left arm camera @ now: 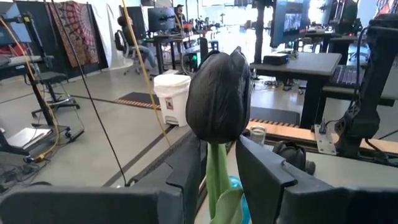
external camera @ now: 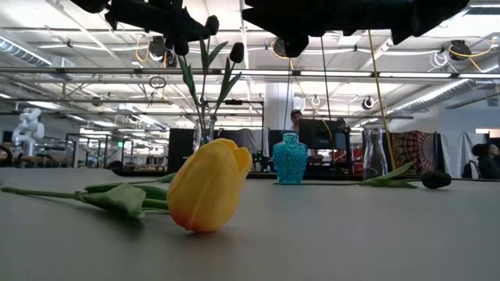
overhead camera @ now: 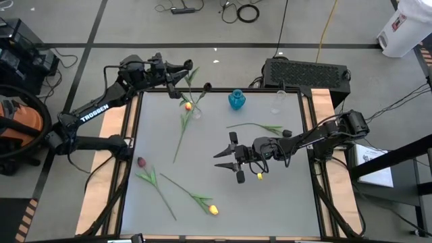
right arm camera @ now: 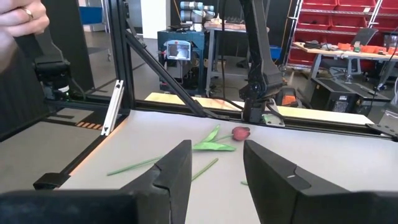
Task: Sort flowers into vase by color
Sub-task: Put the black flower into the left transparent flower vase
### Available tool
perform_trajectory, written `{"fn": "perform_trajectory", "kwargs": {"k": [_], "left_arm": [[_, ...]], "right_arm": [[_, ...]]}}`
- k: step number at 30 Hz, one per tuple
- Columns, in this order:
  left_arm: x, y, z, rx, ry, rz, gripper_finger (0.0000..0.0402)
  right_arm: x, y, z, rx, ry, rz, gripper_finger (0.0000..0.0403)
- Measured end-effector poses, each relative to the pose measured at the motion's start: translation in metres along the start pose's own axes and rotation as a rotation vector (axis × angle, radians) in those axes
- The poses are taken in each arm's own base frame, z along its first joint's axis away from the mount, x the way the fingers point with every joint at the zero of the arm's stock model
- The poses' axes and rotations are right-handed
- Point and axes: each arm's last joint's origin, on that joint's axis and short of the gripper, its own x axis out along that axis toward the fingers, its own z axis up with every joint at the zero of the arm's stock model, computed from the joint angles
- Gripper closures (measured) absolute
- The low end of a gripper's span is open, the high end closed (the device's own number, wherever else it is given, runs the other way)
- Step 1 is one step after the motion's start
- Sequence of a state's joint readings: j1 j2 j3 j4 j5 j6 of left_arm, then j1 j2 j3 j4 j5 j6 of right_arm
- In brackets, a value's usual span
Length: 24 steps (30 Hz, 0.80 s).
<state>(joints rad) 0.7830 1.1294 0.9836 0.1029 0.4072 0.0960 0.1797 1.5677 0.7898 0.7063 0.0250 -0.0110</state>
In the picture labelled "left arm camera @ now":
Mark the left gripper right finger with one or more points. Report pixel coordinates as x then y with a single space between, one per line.
311 205

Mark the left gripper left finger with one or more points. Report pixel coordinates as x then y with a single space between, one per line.
93 207

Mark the black artificial tulip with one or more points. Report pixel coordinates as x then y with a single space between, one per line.
217 99

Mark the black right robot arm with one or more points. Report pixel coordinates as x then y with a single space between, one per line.
360 115

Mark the blue glass vase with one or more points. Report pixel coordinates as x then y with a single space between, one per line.
235 182

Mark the wooden table side board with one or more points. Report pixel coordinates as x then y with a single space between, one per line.
298 134

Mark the white flat sheet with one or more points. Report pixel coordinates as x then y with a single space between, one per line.
26 137

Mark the black mat with striped edge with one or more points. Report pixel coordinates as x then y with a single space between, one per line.
275 115
140 99

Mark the black equipment stand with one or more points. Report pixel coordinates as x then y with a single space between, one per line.
37 90

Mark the white pedal trash bin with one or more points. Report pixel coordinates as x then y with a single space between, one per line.
172 99

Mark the backlit keyboard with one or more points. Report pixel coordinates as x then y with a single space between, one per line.
345 76

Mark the black stool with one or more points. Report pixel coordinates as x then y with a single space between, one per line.
51 77

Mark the dark grey desk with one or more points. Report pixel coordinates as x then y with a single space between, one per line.
295 65

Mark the small black box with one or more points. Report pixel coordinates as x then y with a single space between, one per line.
275 59

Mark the person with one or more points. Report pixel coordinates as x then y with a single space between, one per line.
133 40
179 14

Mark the white hanging cloth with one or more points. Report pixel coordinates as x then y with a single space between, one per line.
109 31

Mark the red patterned tapestry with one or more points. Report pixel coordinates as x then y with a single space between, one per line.
74 31

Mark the large black monitor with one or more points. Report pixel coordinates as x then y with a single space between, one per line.
289 21

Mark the black computer monitor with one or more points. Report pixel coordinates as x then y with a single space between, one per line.
161 18

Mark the silver metal bracket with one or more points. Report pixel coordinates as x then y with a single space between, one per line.
325 140

